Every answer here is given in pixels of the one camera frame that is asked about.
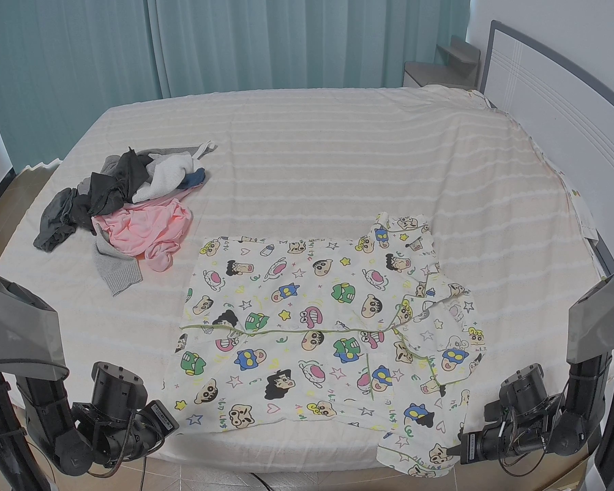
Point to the bed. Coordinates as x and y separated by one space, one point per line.
337 146

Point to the pink garment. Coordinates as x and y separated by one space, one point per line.
143 228

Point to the grey bedside table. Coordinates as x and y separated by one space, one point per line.
430 72

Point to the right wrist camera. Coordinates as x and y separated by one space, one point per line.
494 411

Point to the pile of clothes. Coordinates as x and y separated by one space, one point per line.
112 187

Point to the blue-green curtain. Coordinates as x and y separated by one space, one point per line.
71 54
297 23

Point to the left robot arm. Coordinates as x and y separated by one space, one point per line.
15 325

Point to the light grey knitted garment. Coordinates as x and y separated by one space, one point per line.
117 271

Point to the white printed pyjama top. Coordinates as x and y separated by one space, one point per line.
312 335

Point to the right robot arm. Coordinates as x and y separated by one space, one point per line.
598 315

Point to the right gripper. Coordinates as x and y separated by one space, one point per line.
486 445

